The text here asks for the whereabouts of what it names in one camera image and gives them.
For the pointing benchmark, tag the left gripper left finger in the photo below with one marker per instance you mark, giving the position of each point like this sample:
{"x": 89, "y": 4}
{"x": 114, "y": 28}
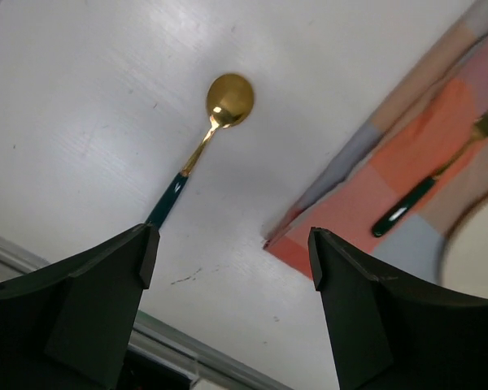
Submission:
{"x": 67, "y": 325}

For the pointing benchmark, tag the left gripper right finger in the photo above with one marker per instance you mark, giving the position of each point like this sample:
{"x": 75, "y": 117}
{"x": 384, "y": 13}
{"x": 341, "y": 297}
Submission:
{"x": 391, "y": 330}

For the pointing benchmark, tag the cream ceramic plate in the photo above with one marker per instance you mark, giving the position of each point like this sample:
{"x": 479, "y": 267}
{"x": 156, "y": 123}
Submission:
{"x": 464, "y": 264}

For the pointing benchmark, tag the orange blue checkered cloth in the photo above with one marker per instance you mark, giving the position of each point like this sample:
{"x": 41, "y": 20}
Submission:
{"x": 423, "y": 121}

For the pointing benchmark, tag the gold fork green handle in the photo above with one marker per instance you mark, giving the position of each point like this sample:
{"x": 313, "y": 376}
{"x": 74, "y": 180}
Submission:
{"x": 394, "y": 214}

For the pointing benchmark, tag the gold spoon green handle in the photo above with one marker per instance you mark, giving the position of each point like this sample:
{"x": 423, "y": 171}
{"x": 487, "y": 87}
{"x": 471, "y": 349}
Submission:
{"x": 230, "y": 100}

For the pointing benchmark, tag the aluminium front rail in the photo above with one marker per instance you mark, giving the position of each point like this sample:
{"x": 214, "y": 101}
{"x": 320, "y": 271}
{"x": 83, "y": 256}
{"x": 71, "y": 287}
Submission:
{"x": 157, "y": 342}

